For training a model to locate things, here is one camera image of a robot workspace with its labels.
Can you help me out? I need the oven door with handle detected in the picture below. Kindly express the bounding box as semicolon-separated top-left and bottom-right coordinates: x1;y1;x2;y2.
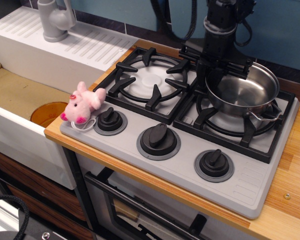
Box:
83;167;233;240

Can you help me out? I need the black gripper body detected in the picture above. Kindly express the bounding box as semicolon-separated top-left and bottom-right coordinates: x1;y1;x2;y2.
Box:
178;23;253;80

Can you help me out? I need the grey toy stove top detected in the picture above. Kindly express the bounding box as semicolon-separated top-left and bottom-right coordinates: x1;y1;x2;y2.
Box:
59;46;300;220

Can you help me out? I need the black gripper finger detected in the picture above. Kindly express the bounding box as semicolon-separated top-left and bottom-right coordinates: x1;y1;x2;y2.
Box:
196;61;207;90
209;67;227;84

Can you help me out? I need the wooden drawer cabinet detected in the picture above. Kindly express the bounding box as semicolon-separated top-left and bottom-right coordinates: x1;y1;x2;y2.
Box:
0;152;96;240

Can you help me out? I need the black left burner grate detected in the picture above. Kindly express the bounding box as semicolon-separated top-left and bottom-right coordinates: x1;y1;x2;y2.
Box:
95;47;197;125

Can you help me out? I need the black braided cable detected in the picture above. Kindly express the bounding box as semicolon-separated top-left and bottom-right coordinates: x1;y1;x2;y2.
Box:
0;194;31;240

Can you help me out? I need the grey toy faucet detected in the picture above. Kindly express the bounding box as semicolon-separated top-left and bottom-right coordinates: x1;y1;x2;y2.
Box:
37;0;76;43

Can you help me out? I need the white toy sink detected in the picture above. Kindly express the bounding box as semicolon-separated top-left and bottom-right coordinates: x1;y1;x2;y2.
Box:
0;6;137;190

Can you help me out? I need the black right stove knob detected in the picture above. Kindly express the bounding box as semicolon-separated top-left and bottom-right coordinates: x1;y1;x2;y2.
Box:
194;149;235;183

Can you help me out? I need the stainless steel pan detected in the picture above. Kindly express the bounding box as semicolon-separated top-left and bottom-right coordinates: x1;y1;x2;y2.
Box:
205;62;282;122

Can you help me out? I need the pink stuffed pig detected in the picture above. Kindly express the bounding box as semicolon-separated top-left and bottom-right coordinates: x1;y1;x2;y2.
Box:
60;81;106;132

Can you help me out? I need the black burner grate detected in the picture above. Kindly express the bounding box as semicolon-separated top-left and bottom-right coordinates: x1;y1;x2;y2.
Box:
95;47;197;125
173;80;300;164

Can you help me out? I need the black right burner grate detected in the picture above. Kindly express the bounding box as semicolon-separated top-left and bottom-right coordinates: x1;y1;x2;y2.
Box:
173;80;300;164

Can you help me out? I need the black left stove knob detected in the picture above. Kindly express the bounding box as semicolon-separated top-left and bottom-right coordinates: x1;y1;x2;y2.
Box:
93;107;128;136

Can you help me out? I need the black stove knob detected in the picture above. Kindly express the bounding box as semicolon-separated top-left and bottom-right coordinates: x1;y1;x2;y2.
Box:
136;123;181;161
194;149;235;183
93;107;128;136

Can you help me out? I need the black middle stove knob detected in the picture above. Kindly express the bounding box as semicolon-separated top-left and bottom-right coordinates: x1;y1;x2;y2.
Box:
136;123;181;161

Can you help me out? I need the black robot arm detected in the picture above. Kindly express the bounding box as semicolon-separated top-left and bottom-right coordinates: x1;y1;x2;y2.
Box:
179;0;256;89

